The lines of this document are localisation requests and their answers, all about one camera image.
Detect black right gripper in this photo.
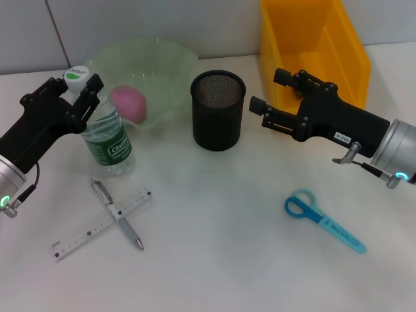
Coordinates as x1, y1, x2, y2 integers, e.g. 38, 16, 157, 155
249, 68, 391, 159

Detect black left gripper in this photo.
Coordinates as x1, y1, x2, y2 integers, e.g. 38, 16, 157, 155
0, 73, 105, 173

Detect pink peach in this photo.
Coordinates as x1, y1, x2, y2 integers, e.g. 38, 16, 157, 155
109, 84, 148, 124

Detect clear green-label water bottle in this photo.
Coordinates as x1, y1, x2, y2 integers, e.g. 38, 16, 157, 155
64, 66, 137, 176

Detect transparent plastic ruler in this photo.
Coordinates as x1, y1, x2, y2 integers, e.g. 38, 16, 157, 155
48, 187, 153, 263

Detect grey ballpoint pen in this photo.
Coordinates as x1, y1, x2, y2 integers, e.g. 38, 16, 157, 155
90, 177, 145, 251

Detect blue scissors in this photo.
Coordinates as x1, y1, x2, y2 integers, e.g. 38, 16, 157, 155
284, 187, 367, 254

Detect black mesh pen holder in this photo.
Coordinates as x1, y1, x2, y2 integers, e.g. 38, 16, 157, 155
190, 70, 246, 152

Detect green glass fruit plate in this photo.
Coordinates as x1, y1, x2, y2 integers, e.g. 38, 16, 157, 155
83, 37, 200, 131

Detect yellow plastic bin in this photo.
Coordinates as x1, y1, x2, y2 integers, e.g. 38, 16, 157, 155
259, 0, 372, 113

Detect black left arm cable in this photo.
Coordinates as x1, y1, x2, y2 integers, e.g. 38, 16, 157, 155
16, 161, 42, 204

